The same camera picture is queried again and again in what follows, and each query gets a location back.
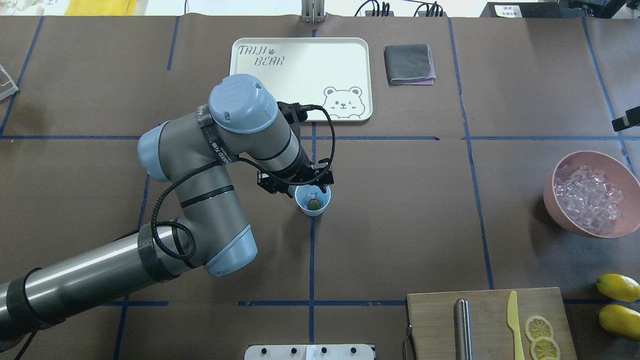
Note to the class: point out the yellow lemon far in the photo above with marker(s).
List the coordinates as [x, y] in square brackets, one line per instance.
[618, 287]

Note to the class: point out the light blue cup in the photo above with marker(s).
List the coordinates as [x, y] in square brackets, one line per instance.
[304, 193]

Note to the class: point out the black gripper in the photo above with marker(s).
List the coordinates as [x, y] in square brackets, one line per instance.
[302, 165]

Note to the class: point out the pink bowl of ice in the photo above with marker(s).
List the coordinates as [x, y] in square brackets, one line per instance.
[593, 195]

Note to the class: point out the wooden cutting board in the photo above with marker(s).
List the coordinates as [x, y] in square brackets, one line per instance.
[431, 315]

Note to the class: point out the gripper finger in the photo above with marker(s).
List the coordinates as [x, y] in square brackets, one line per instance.
[630, 119]

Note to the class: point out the aluminium frame post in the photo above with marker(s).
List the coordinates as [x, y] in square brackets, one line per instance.
[313, 11]

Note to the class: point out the grey folded cloth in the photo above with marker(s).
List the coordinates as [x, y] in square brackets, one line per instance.
[409, 64]

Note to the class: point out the cream bear tray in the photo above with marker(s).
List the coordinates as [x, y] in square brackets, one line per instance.
[334, 73]

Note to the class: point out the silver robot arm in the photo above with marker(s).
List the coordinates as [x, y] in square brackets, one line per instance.
[196, 222]

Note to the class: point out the yellow lemon near board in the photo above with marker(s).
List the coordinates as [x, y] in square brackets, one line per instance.
[620, 321]

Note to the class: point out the black power box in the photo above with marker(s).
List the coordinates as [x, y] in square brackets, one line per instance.
[530, 10]

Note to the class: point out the yellow plastic knife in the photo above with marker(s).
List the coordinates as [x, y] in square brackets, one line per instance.
[513, 322]

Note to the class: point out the white wire cup rack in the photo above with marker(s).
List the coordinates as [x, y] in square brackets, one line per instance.
[8, 86]

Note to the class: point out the yellow folded cloth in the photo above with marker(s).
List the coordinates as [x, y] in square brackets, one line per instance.
[100, 8]

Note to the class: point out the lemon slices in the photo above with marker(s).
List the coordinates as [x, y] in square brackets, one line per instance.
[540, 333]

